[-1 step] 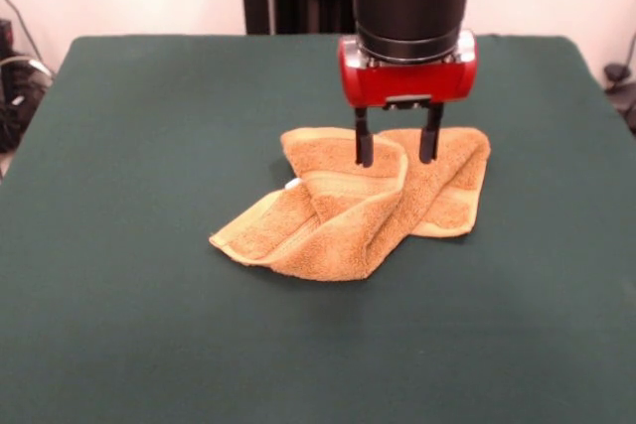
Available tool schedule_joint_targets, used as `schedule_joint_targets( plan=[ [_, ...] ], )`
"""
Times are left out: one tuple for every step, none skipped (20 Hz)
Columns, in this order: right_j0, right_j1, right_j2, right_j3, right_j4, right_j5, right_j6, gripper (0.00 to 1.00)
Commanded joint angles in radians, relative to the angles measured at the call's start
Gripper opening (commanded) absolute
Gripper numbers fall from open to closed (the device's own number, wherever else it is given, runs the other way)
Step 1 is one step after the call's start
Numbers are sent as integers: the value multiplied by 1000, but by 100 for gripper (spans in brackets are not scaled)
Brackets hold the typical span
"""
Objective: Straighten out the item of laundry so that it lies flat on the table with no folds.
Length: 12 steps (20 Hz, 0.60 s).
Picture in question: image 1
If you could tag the dark green tablecloth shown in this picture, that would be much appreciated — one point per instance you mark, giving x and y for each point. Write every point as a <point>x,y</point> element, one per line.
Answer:
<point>149,320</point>

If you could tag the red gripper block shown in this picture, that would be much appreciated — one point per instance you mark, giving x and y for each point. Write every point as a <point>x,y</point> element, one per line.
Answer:
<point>407,84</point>

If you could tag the tan terry towel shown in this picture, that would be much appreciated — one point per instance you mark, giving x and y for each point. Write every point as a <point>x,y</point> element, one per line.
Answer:
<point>348,215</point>

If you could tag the small black box red light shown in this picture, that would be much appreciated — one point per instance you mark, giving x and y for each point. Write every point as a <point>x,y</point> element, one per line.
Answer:
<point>5,37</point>

